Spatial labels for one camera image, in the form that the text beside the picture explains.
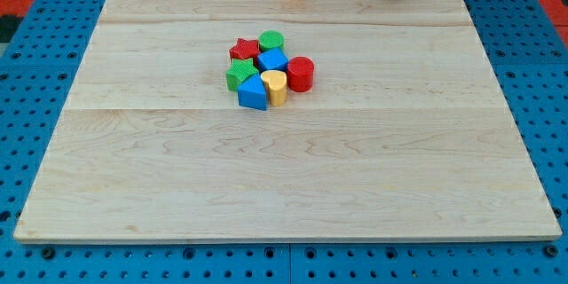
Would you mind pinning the green star block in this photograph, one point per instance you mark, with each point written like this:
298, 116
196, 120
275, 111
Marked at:
239, 71

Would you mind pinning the light wooden board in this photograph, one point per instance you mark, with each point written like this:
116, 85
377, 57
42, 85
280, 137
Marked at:
405, 135

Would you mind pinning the red star block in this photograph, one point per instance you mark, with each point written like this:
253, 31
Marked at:
245, 49

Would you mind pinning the red cylinder block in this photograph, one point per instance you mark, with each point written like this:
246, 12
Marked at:
300, 74

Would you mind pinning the green cylinder block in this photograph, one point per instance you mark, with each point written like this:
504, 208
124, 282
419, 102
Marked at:
271, 39

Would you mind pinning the blue cube block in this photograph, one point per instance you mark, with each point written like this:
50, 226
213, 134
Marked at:
273, 59

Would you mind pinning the blue triangle block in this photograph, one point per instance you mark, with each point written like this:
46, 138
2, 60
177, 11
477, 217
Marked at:
252, 94

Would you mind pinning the yellow heart block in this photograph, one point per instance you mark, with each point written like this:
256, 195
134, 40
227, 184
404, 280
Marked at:
276, 86

